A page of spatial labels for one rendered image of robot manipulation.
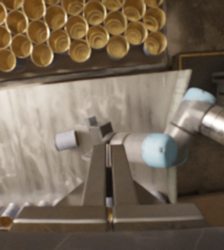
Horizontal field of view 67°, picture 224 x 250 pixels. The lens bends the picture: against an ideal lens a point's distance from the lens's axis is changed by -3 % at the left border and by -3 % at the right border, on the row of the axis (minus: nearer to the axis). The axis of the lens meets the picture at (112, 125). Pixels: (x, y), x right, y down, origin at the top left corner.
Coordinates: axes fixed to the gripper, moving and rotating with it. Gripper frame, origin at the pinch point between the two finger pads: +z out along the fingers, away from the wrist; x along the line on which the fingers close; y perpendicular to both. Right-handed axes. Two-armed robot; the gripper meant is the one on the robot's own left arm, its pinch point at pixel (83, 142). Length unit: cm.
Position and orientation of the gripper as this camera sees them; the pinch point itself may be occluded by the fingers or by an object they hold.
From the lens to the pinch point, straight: 60.5
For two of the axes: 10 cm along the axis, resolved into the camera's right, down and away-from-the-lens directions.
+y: 6.7, -3.4, 6.7
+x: -2.4, -9.4, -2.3
